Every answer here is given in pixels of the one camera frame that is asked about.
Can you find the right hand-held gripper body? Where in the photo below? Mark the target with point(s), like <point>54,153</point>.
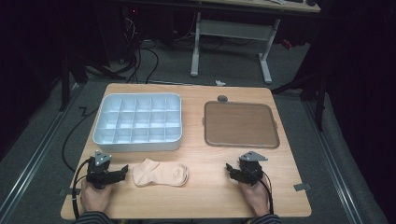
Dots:
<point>250,172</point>

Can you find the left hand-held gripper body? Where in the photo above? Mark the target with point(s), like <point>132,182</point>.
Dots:
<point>99,174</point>

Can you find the peach ankle sock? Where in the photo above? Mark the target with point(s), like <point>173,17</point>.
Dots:
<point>158,173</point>

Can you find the person's left hand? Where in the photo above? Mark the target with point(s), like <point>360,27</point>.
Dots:
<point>95,199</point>

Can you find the person's right hand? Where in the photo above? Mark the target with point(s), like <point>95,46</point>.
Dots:
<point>257,199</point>

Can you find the grey tape piece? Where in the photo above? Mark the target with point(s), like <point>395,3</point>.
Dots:
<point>71,191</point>
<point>302,187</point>

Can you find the brown wooden tray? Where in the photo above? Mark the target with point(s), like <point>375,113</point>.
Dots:
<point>240,124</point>

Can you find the white divided storage box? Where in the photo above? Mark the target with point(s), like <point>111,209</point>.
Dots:
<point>138,123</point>

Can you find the small grey round knob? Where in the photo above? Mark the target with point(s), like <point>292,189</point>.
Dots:
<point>222,99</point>

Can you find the white paper scrap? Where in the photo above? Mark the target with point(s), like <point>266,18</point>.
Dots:
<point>220,83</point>

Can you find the black metal stand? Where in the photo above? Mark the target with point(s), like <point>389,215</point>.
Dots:
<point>317,90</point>
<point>67,77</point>

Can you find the desk with white legs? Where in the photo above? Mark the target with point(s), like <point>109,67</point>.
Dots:
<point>233,29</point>

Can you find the metal floor rail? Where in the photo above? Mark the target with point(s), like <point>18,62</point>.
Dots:
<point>333,165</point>
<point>34,155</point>

